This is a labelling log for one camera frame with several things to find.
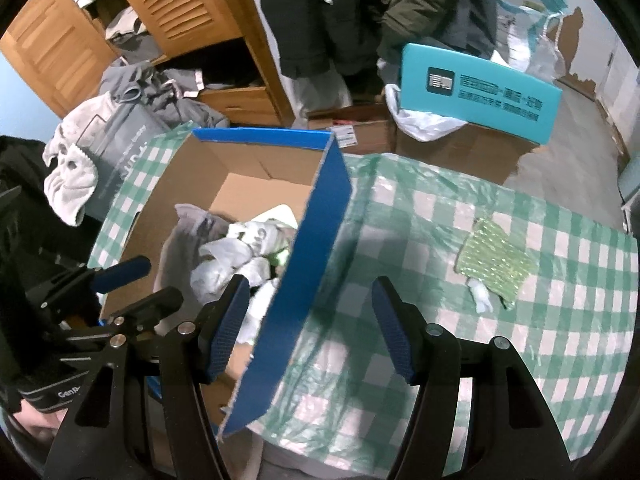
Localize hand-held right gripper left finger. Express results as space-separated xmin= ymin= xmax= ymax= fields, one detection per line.
xmin=45 ymin=275 xmax=251 ymax=480

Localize blue and white plastic bag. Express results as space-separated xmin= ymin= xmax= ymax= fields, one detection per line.
xmin=492 ymin=0 xmax=568 ymax=81

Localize light grey crumpled garment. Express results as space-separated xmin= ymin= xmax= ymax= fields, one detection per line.
xmin=102 ymin=7 xmax=166 ymax=63

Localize grey hoodie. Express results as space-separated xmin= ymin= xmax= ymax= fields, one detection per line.
xmin=97 ymin=62 xmax=231 ymax=131

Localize teal printed box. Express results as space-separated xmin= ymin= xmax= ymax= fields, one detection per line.
xmin=400 ymin=42 xmax=563 ymax=143

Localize light grey towel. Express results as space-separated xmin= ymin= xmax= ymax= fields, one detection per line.
xmin=42 ymin=95 xmax=108 ymax=226

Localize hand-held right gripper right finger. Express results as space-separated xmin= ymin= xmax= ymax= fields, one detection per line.
xmin=371 ymin=276 xmax=571 ymax=480

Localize green checkered tablecloth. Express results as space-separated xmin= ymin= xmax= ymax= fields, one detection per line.
xmin=87 ymin=120 xmax=640 ymax=466

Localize wooden louvered wardrobe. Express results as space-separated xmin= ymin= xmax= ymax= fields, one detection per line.
xmin=0 ymin=0 xmax=296 ymax=128

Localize white crumpled tissue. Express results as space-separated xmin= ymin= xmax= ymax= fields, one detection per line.
xmin=466 ymin=280 xmax=496 ymax=315

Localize white printed sock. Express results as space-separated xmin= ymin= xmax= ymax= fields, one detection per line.
xmin=227 ymin=217 xmax=298 ymax=261

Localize large brown cardboard box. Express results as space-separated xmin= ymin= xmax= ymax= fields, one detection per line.
xmin=395 ymin=115 xmax=541 ymax=186

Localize grey cloth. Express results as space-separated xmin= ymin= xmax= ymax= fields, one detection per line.
xmin=160 ymin=203 xmax=236 ymax=306

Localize olive hanging jacket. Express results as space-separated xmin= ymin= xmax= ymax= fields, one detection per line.
xmin=355 ymin=0 xmax=501 ymax=61

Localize small brown cardboard box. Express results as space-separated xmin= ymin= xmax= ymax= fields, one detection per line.
xmin=306 ymin=102 xmax=398 ymax=157

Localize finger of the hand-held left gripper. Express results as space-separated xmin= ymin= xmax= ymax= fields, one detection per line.
xmin=100 ymin=287 xmax=185 ymax=333
xmin=30 ymin=256 xmax=152 ymax=306

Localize black hanging coat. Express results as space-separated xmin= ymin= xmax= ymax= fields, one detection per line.
xmin=250 ymin=0 xmax=361 ymax=78

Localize person's left hand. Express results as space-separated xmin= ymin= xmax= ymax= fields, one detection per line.
xmin=7 ymin=402 xmax=58 ymax=443

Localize green textured cloth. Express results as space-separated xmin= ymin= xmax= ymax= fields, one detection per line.
xmin=452 ymin=217 xmax=533 ymax=303

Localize cardboard box with blue rim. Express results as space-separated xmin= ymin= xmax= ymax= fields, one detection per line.
xmin=87 ymin=127 xmax=353 ymax=480

